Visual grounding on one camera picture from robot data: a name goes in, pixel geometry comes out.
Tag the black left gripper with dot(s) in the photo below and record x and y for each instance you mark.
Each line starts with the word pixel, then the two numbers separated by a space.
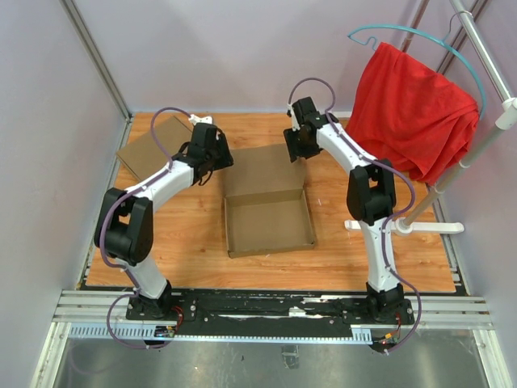
pixel 226 159

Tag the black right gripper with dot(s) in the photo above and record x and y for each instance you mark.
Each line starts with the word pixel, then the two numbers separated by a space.
pixel 294 150

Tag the brown cardboard box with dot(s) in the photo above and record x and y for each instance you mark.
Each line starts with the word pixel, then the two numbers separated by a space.
pixel 266 209
pixel 142 156

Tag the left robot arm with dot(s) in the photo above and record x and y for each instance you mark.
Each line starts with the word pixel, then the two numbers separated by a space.
pixel 124 232

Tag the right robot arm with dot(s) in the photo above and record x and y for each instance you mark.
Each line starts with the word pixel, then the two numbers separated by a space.
pixel 370 198

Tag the folded brown cardboard box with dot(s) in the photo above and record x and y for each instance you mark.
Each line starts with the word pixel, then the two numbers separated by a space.
pixel 142 156

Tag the red cloth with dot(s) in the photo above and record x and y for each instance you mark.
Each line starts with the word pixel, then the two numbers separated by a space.
pixel 411 115

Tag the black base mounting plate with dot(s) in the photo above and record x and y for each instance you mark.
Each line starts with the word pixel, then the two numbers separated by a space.
pixel 270 313

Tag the teal clothes hanger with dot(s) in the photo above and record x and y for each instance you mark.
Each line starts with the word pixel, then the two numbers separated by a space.
pixel 374 43

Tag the white clothes rack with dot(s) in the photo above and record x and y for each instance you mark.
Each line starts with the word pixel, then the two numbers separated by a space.
pixel 407 225

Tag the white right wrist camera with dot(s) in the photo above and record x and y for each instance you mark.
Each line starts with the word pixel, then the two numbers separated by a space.
pixel 290 113

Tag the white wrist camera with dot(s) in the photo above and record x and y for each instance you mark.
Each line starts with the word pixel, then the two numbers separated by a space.
pixel 194 119
pixel 290 113

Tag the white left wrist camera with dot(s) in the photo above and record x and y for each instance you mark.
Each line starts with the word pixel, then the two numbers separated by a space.
pixel 194 119

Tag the grey slotted cable duct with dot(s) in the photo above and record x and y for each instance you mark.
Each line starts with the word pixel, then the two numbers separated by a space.
pixel 153 332

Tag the aluminium frame rail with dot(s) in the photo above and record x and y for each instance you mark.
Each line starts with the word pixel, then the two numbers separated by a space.
pixel 91 314

